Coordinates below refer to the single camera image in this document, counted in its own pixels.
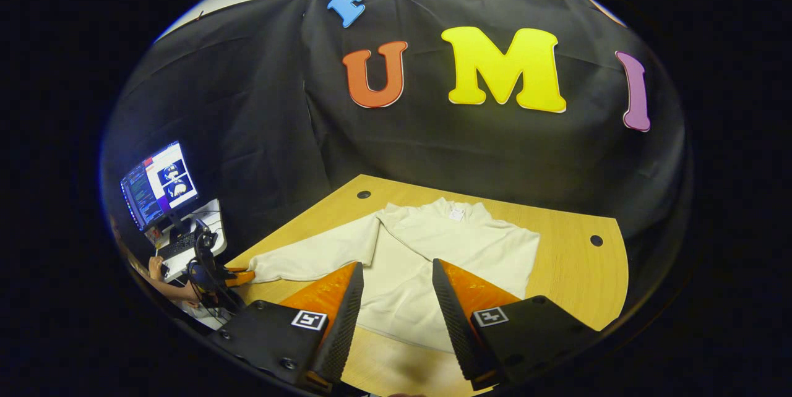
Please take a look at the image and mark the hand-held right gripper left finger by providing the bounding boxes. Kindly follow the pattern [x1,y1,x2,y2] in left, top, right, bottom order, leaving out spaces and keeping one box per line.
[207,261,366,393]

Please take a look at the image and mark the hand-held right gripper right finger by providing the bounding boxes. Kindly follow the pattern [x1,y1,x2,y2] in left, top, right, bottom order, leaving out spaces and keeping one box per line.
[431,258,601,391]

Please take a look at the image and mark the cream knit sweater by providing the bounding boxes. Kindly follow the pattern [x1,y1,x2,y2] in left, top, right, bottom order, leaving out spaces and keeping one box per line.
[247,197,541,353]

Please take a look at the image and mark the black keyboard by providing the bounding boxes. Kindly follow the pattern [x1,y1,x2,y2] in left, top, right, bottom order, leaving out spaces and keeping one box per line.
[157,231,197,261]

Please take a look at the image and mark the white side desk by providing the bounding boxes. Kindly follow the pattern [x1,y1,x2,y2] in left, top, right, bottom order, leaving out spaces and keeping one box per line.
[145,199,228,283]

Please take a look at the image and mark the computer monitor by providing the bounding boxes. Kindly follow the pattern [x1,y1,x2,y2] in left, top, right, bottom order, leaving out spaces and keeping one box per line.
[119,140,200,232]

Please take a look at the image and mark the black backdrop cloth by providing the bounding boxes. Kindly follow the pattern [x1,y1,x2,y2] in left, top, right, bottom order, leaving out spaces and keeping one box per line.
[102,0,687,262]

